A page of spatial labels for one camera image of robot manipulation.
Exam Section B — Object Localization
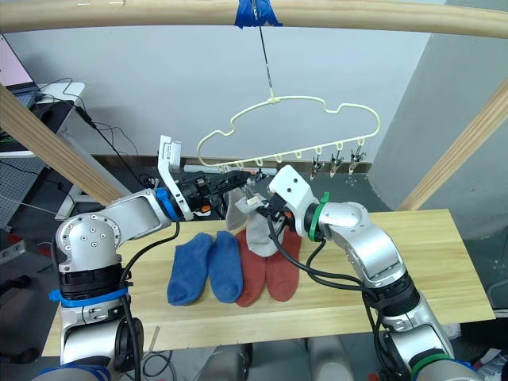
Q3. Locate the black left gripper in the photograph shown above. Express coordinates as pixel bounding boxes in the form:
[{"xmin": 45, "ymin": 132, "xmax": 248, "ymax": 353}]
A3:
[{"xmin": 179, "ymin": 170, "xmax": 253, "ymax": 216}]

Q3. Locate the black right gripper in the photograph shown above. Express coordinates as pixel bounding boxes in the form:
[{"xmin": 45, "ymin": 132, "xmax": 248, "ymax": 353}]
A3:
[{"xmin": 255, "ymin": 193, "xmax": 298, "ymax": 236}]

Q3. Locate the grey sock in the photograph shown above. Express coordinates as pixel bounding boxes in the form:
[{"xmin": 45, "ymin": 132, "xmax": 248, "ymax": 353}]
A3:
[
  {"xmin": 235, "ymin": 193, "xmax": 287, "ymax": 259},
  {"xmin": 225, "ymin": 186, "xmax": 250, "ymax": 232}
]

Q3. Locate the cream plastic clip hanger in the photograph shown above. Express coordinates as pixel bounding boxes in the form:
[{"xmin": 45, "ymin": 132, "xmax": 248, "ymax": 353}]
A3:
[{"xmin": 195, "ymin": 94, "xmax": 383, "ymax": 168}]

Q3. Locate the black hanger hook rod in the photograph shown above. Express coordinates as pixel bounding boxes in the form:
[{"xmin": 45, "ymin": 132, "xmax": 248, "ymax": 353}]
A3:
[{"xmin": 256, "ymin": 21, "xmax": 275, "ymax": 100}]

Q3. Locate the red sock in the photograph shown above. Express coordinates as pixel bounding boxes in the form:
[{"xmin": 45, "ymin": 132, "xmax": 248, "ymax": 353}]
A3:
[
  {"xmin": 233, "ymin": 229, "xmax": 269, "ymax": 309},
  {"xmin": 264, "ymin": 227, "xmax": 303, "ymax": 303}
]

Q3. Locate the blue sock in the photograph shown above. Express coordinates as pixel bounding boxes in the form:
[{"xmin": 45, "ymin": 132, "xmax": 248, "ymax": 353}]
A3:
[
  {"xmin": 207, "ymin": 230, "xmax": 244, "ymax": 304},
  {"xmin": 166, "ymin": 232, "xmax": 216, "ymax": 306}
]

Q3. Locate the grey rounded shape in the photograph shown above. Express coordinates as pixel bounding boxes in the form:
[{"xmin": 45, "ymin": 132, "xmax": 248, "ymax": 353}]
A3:
[
  {"xmin": 307, "ymin": 336, "xmax": 359, "ymax": 381},
  {"xmin": 197, "ymin": 342, "xmax": 254, "ymax": 381}
]

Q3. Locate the blue tape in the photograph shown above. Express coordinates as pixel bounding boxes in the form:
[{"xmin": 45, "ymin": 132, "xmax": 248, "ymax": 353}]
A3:
[{"xmin": 233, "ymin": 0, "xmax": 284, "ymax": 29}]

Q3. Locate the wooden crossbeam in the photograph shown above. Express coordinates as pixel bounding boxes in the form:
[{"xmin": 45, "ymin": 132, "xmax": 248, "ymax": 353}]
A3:
[{"xmin": 0, "ymin": 0, "xmax": 508, "ymax": 41}]

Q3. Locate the grey pegboard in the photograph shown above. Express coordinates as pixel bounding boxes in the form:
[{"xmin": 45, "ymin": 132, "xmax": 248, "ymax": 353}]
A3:
[{"xmin": 0, "ymin": 153, "xmax": 51, "ymax": 233}]

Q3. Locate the laptop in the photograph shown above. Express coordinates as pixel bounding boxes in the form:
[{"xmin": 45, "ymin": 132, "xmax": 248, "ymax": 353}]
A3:
[{"xmin": 6, "ymin": 81, "xmax": 41, "ymax": 109}]

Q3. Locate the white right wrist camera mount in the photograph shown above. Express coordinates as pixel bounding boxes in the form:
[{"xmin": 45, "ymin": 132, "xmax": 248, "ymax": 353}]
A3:
[{"xmin": 267, "ymin": 165, "xmax": 318, "ymax": 239}]

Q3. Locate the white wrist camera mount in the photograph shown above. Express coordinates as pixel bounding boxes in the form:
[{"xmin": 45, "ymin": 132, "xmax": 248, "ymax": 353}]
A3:
[
  {"xmin": 156, "ymin": 135, "xmax": 194, "ymax": 222},
  {"xmin": 267, "ymin": 165, "xmax": 318, "ymax": 239}
]

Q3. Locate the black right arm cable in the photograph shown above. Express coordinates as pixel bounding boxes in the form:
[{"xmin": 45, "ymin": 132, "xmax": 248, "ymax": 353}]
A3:
[{"xmin": 264, "ymin": 216, "xmax": 394, "ymax": 381}]

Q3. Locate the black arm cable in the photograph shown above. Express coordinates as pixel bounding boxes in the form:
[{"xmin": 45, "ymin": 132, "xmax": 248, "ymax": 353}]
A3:
[
  {"xmin": 264, "ymin": 216, "xmax": 394, "ymax": 381},
  {"xmin": 117, "ymin": 220, "xmax": 182, "ymax": 381}
]

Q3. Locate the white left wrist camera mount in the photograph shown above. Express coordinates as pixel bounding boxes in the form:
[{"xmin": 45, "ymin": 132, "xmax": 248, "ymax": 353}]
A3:
[{"xmin": 156, "ymin": 135, "xmax": 194, "ymax": 222}]

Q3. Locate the black floor cable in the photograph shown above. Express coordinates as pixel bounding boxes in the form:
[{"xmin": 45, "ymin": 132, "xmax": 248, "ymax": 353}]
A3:
[{"xmin": 59, "ymin": 77, "xmax": 162, "ymax": 190}]

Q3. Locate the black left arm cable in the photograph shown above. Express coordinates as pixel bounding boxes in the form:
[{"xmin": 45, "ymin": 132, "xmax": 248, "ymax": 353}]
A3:
[{"xmin": 117, "ymin": 220, "xmax": 182, "ymax": 381}]

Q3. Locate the slanted wooden frame post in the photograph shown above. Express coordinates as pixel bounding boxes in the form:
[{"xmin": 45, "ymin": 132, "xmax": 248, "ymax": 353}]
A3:
[
  {"xmin": 0, "ymin": 84, "xmax": 127, "ymax": 208},
  {"xmin": 396, "ymin": 76, "xmax": 508, "ymax": 212}
]

